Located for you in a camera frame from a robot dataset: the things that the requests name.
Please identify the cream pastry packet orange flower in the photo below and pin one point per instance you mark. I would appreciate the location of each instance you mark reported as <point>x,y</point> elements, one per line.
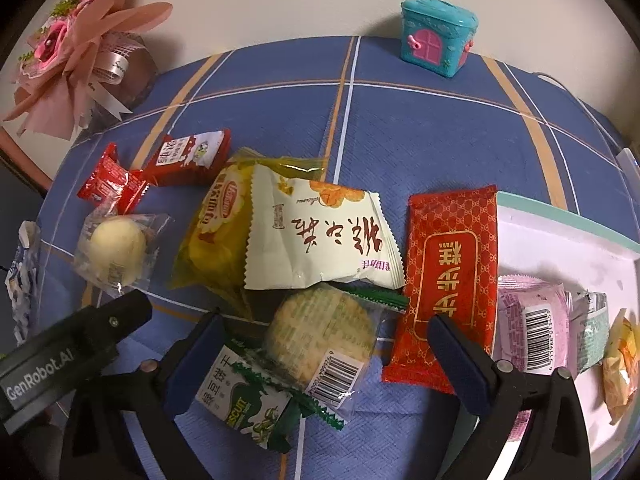
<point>320,240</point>

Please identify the blue white snack packet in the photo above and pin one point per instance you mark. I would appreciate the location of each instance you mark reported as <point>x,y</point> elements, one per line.
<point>22,280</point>

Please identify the blue plaid cloth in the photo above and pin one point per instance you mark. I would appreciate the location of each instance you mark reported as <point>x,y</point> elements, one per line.
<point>425,135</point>

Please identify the grey green snack packet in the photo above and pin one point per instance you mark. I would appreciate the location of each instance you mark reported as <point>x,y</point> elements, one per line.
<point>590,335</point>

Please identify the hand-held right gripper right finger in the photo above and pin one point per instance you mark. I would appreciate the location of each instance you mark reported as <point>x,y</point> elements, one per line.
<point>460,365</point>

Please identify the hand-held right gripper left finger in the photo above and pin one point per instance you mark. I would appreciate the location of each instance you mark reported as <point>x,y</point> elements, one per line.
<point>200,355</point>

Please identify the round pastry clear packet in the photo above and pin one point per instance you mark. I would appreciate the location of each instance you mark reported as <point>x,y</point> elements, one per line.
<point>117,247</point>

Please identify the teal toy house box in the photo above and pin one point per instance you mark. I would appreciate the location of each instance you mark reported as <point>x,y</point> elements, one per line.
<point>435,40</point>

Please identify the green biscuit packet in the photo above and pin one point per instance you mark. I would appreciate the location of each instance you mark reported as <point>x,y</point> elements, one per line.
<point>245,400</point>

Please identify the round cracker clear packet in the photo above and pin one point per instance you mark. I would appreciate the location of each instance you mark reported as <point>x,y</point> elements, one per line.
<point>320,335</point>

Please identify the yellow transparent snack packet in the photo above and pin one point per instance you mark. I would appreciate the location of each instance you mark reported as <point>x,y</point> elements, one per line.
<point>215,240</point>

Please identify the small red snack packet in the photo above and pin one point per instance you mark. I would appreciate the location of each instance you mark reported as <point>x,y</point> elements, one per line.
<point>107,185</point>

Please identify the white tray green rim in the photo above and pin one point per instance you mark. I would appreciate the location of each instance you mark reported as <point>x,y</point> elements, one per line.
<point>560,250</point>

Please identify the pink flower bouquet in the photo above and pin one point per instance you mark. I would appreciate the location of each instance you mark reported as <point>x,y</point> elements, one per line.
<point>55,40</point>

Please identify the red white candy packet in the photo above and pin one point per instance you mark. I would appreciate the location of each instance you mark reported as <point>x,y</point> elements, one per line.
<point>185,155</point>

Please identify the pink snack packet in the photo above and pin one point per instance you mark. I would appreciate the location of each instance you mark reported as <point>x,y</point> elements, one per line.
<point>535,325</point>

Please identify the white dark-edged shelf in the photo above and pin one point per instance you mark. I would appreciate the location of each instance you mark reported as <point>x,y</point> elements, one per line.
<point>20,155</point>

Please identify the red patterned cake packet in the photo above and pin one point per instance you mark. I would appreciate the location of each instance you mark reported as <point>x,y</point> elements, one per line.
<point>450,260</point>

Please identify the orange yellow snack packet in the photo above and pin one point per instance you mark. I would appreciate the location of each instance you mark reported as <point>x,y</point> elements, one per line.
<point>620,375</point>

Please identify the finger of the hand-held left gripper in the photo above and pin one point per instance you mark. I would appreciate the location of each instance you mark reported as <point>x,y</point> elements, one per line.
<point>117,320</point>

